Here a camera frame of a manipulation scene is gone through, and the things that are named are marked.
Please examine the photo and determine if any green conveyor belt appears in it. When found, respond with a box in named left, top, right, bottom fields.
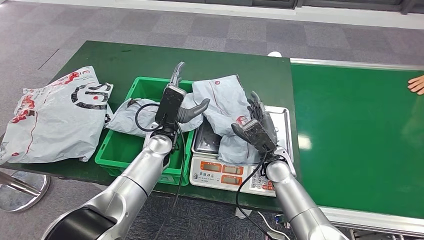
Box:
left=289, top=57, right=424, bottom=238

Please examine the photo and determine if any grey poly mailer parcel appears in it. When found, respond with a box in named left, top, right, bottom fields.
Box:
left=105, top=92, right=205, bottom=138
left=192, top=74, right=279, bottom=166

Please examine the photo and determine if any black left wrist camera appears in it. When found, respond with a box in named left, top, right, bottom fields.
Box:
left=154, top=85, right=187, bottom=129

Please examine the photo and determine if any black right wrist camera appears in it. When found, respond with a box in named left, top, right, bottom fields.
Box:
left=243, top=119, right=278, bottom=154

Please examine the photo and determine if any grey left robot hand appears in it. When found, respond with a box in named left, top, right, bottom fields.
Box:
left=168, top=61, right=211, bottom=124

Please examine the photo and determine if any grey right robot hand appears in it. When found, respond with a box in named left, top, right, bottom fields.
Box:
left=231, top=91, right=278, bottom=143

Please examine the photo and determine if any white cable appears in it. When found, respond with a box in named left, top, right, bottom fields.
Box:
left=256, top=210, right=284, bottom=239

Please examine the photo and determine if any person's hand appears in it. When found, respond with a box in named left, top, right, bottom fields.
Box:
left=407, top=74, right=424, bottom=96

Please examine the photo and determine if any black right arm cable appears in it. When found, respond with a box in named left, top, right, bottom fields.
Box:
left=235, top=152, right=276, bottom=240

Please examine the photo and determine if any chrome round stand base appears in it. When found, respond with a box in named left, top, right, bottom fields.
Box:
left=0, top=170, right=51, bottom=214

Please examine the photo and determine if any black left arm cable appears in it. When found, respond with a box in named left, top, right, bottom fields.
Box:
left=135, top=103, right=186, bottom=240

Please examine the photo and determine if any large white printed bag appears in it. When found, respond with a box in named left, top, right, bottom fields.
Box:
left=0, top=65, right=114, bottom=166

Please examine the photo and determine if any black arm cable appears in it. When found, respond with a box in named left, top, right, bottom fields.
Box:
left=235, top=152, right=276, bottom=240
left=135, top=103, right=186, bottom=240

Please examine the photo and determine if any white block under table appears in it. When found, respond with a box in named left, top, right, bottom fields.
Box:
left=235, top=206, right=253, bottom=220

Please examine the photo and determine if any white scale with steel tray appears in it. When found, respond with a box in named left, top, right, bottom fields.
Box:
left=189, top=105, right=292, bottom=198

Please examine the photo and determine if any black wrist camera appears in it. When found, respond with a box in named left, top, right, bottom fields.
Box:
left=243, top=119, right=278, bottom=154
left=154, top=85, right=187, bottom=129

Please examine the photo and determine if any green plastic bin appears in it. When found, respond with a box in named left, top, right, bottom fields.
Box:
left=95, top=76, right=196, bottom=186

